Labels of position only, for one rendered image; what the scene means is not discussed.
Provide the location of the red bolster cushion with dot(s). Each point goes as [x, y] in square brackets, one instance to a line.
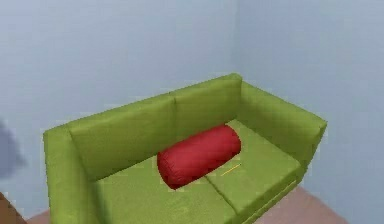
[196, 156]

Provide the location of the thin yellow pencil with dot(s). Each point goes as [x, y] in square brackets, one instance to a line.
[230, 169]

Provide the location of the green sofa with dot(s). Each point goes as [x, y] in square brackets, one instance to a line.
[126, 133]

